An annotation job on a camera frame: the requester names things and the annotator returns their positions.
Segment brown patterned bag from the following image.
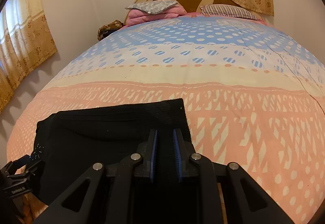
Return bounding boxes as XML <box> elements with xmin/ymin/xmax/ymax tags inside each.
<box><xmin>98</xmin><ymin>20</ymin><xmax>124</xmax><ymax>42</ymax></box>

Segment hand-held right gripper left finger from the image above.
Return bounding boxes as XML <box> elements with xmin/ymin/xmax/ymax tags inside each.
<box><xmin>32</xmin><ymin>129</ymin><xmax>158</xmax><ymax>224</ymax></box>

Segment striped pillow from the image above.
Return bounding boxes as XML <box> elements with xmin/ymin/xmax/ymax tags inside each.
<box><xmin>200</xmin><ymin>4</ymin><xmax>262</xmax><ymax>22</ymax></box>

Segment pink and blue dotted blanket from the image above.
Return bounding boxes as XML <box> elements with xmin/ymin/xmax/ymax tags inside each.
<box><xmin>6</xmin><ymin>15</ymin><xmax>325</xmax><ymax>224</ymax></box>

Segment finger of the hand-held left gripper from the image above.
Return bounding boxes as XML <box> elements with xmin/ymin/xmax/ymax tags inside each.
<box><xmin>5</xmin><ymin>154</ymin><xmax>33</xmax><ymax>172</ymax></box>
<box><xmin>5</xmin><ymin>162</ymin><xmax>46</xmax><ymax>185</ymax></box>

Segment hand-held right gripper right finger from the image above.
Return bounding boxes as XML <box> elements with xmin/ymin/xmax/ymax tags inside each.
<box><xmin>173</xmin><ymin>129</ymin><xmax>290</xmax><ymax>224</ymax></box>

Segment black pants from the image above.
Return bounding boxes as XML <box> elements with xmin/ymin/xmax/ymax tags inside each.
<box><xmin>32</xmin><ymin>98</ymin><xmax>219</xmax><ymax>224</ymax></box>

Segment grey patterned pillow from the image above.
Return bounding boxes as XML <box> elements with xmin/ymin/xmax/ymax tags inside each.
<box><xmin>124</xmin><ymin>0</ymin><xmax>179</xmax><ymax>15</ymax></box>

